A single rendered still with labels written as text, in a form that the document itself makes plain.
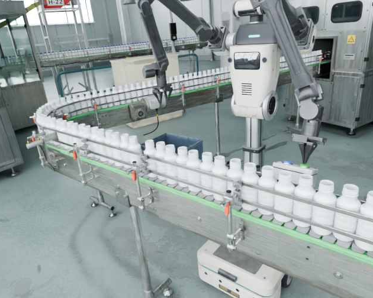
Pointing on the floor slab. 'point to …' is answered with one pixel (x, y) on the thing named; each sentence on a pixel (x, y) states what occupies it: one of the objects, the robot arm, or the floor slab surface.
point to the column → (124, 22)
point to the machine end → (348, 60)
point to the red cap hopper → (51, 6)
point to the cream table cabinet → (135, 72)
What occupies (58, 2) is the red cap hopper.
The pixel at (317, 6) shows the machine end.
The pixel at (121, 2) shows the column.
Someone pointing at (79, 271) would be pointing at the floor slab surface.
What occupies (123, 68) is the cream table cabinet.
